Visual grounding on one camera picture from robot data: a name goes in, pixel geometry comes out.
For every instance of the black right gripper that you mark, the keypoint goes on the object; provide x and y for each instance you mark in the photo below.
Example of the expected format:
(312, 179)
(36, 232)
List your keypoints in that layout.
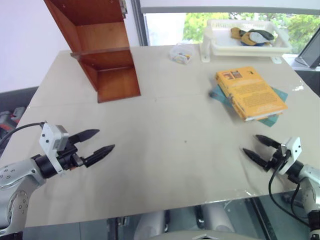
(277, 162)

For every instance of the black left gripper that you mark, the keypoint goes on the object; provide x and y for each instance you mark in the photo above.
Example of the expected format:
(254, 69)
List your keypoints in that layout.
(68, 157)

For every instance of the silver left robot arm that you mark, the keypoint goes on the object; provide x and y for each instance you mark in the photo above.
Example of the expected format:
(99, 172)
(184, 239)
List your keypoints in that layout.
(15, 175)

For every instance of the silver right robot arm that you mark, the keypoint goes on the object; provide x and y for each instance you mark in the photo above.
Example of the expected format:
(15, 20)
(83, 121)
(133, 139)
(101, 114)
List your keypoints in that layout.
(310, 185)

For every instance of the teal book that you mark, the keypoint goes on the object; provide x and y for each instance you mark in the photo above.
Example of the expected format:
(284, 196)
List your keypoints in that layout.
(268, 121)

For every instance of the orange book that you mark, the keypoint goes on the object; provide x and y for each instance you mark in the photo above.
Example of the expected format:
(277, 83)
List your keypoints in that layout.
(252, 92)

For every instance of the brown wooden bookshelf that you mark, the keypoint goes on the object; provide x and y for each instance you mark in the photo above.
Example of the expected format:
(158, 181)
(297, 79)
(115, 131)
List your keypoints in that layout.
(105, 62)

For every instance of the gray metal bracket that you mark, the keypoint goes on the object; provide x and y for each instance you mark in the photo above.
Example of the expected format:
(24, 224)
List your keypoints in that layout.
(123, 7)

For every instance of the beige table cover sheet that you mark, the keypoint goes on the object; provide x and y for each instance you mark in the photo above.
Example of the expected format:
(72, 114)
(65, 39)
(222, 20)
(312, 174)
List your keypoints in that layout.
(160, 150)

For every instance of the red and grey tool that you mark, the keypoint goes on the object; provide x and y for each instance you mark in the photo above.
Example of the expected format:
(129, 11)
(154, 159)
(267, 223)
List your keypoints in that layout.
(10, 120)

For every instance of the white plastic basket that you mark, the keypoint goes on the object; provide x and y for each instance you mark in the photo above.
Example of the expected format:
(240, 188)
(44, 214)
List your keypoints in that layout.
(225, 42)

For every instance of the items inside white basket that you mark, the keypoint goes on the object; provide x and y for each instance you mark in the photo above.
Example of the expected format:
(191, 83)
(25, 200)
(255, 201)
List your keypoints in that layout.
(252, 36)

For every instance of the clear plastic box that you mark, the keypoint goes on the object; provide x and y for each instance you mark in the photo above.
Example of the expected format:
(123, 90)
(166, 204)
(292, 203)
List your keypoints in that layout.
(181, 53)

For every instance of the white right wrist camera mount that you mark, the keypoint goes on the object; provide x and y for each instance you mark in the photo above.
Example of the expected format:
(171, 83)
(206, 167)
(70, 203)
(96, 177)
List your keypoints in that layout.
(293, 152)

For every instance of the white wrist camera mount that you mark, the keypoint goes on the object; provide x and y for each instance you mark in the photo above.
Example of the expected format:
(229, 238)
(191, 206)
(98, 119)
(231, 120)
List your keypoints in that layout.
(51, 140)
(293, 152)

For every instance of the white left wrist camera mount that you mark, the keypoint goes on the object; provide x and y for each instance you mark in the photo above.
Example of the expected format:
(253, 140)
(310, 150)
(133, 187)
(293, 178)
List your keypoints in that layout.
(51, 140)

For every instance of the white basket support bracket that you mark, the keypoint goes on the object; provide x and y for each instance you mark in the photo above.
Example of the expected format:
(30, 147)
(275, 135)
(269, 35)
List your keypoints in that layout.
(276, 59)
(205, 53)

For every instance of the grey window frame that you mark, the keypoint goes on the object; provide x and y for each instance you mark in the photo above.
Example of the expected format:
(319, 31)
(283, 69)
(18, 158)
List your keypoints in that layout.
(140, 22)

